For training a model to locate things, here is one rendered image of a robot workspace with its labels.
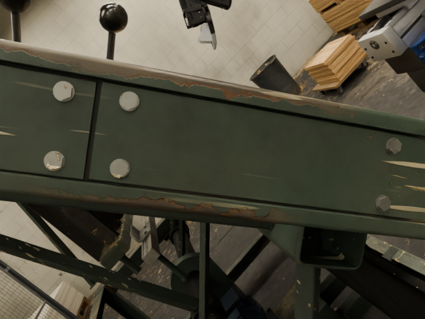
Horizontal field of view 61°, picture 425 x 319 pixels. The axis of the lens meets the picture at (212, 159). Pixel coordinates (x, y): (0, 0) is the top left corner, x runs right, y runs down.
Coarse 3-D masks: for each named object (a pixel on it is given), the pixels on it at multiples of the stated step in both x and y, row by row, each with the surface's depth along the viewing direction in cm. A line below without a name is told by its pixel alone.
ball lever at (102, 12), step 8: (104, 8) 46; (112, 8) 46; (120, 8) 47; (104, 16) 46; (112, 16) 46; (120, 16) 46; (104, 24) 47; (112, 24) 46; (120, 24) 47; (112, 32) 48; (112, 40) 49; (112, 48) 50; (112, 56) 50
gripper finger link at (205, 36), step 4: (204, 24) 124; (204, 28) 124; (208, 28) 124; (204, 32) 124; (208, 32) 124; (200, 36) 124; (204, 36) 124; (208, 36) 125; (212, 36) 124; (200, 40) 124; (204, 40) 125; (208, 40) 125; (212, 40) 125; (212, 44) 127; (216, 44) 127
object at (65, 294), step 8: (56, 288) 581; (64, 288) 565; (72, 288) 582; (56, 296) 533; (64, 296) 546; (72, 296) 564; (80, 296) 580; (64, 304) 530; (72, 304) 547; (80, 304) 563; (88, 304) 580; (40, 312) 529; (48, 312) 492; (72, 312) 531
